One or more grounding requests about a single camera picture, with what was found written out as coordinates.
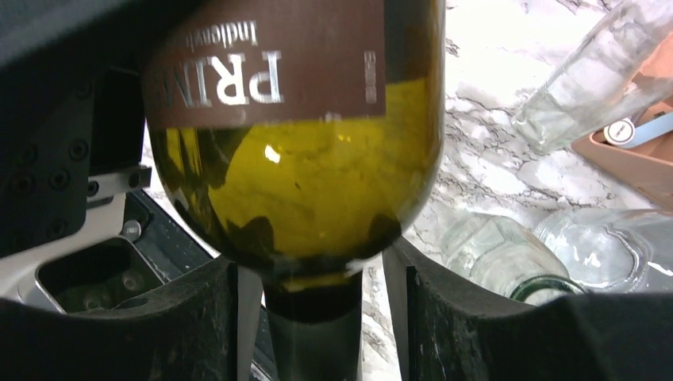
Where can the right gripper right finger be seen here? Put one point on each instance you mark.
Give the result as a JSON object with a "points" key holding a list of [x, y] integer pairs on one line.
{"points": [[447, 328]]}

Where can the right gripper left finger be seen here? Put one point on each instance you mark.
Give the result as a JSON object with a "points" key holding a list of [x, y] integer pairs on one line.
{"points": [[200, 326]]}

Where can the green bottle brown label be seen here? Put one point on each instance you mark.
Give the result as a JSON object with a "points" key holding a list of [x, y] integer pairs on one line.
{"points": [[300, 139]]}

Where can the tall clear glass bottle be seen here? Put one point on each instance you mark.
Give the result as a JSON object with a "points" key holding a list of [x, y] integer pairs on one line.
{"points": [[622, 66]]}

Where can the clear bottle silver cap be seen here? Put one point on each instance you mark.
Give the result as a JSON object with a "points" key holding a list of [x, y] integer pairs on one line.
{"points": [[502, 256]]}

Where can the short clear glass jar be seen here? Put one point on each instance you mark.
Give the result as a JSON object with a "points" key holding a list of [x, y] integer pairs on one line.
{"points": [[608, 250]]}

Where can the peach plastic file organizer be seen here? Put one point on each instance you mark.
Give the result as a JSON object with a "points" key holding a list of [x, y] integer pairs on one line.
{"points": [[636, 150]]}

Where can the white tape roll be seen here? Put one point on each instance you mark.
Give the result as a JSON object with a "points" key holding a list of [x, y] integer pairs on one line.
{"points": [[625, 134]]}

